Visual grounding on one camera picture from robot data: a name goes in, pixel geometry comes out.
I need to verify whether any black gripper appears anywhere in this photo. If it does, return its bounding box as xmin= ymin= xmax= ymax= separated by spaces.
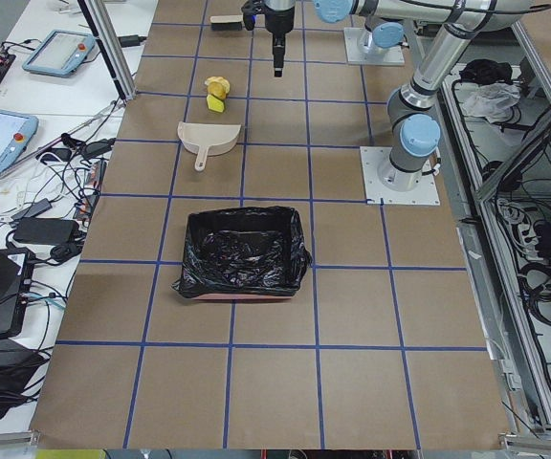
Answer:
xmin=264 ymin=0 xmax=296 ymax=77

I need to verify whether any beige hand brush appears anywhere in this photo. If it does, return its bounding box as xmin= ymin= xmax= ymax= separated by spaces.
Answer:
xmin=209 ymin=14 xmax=243 ymax=32

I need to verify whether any beige dustpan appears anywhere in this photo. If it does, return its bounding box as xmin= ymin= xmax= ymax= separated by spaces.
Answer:
xmin=177 ymin=121 xmax=241 ymax=172

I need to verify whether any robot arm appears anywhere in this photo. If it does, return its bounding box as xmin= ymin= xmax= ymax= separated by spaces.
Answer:
xmin=314 ymin=1 xmax=551 ymax=192
xmin=357 ymin=15 xmax=405 ymax=55

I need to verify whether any bin with black bag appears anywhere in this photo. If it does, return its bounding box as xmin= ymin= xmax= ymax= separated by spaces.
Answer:
xmin=172 ymin=206 xmax=312 ymax=300

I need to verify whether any croissant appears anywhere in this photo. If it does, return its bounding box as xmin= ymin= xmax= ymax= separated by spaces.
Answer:
xmin=204 ymin=76 xmax=231 ymax=99

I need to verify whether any brown potato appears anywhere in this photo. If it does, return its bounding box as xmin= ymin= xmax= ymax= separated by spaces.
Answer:
xmin=207 ymin=81 xmax=228 ymax=100

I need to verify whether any yellow green sponge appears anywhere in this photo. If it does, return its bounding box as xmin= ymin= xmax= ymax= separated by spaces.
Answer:
xmin=206 ymin=94 xmax=226 ymax=113

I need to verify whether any blue teach pendant far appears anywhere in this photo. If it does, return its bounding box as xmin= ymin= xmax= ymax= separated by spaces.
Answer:
xmin=22 ymin=30 xmax=96 ymax=77

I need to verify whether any white crumpled cloth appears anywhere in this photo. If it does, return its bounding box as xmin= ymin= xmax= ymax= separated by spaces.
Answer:
xmin=461 ymin=83 xmax=520 ymax=123

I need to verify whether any black power adapter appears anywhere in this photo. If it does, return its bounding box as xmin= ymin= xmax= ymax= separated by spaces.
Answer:
xmin=12 ymin=217 xmax=79 ymax=245

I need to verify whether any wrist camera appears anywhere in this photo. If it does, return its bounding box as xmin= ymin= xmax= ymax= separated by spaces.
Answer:
xmin=241 ymin=0 xmax=265 ymax=32

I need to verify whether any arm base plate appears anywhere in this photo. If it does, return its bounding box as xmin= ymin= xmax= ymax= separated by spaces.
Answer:
xmin=343 ymin=28 xmax=405 ymax=67
xmin=360 ymin=146 xmax=440 ymax=207

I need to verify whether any aluminium frame post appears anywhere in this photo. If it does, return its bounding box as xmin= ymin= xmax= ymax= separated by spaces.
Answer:
xmin=77 ymin=0 xmax=137 ymax=103

